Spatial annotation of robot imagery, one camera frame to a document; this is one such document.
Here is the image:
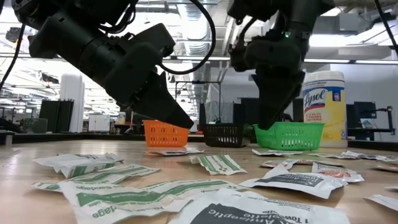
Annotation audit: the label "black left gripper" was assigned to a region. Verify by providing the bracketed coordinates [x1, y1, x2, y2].
[77, 39, 194, 129]

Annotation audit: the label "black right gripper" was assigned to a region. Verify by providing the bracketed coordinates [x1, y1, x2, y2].
[245, 34, 307, 130]

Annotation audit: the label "green plastic basket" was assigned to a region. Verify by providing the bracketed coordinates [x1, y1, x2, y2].
[253, 121, 325, 151]

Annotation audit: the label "black partition panels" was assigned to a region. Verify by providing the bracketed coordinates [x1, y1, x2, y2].
[233, 98, 284, 125]

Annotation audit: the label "orange plastic basket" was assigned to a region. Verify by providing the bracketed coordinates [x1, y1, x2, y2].
[143, 120, 190, 147]

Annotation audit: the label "yellow Lysol wipes canister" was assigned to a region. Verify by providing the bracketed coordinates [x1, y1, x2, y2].
[302, 70, 348, 149]

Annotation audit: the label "black plastic basket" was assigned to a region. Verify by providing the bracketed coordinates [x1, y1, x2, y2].
[203, 123, 251, 148]

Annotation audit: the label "ceiling light strip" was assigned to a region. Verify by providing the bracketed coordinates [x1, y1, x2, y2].
[304, 58, 351, 64]
[356, 60, 398, 65]

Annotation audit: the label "white cabinet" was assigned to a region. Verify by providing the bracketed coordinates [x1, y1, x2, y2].
[88, 114, 111, 133]

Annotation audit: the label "white pillar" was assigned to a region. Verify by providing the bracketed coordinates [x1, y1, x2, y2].
[60, 73, 85, 134]

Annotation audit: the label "black monitor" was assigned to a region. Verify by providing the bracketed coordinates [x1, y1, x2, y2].
[354, 101, 377, 119]

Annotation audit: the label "black desk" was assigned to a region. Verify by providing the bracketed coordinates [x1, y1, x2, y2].
[347, 128, 396, 141]

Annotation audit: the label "black cabinets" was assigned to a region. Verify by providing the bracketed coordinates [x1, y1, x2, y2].
[39, 99, 75, 134]

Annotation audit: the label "plain white packet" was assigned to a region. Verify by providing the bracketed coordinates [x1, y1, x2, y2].
[364, 194, 398, 213]

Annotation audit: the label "black ceiling dome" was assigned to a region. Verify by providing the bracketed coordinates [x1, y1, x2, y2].
[5, 26, 23, 43]

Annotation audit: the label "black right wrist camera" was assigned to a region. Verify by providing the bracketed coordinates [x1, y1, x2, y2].
[228, 34, 261, 73]

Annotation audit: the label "silver ventilation duct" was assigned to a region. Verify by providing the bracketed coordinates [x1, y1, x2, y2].
[175, 0, 218, 106]

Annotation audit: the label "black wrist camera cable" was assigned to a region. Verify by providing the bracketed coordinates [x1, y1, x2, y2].
[157, 0, 217, 75]

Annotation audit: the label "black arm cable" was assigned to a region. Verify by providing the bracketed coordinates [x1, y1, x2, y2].
[374, 0, 398, 55]
[0, 23, 25, 91]

